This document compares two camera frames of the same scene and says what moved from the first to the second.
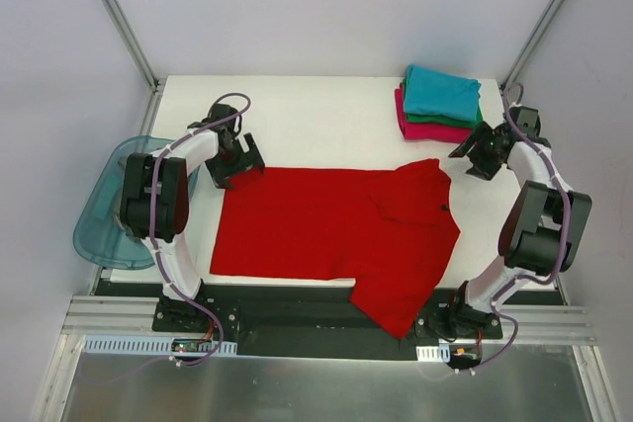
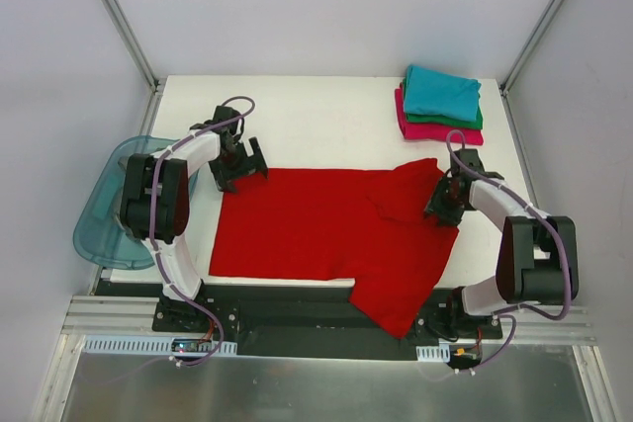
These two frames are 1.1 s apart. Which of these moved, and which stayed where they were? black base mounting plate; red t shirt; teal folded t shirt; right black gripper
Moved: right black gripper
Stayed: black base mounting plate; teal folded t shirt; red t shirt
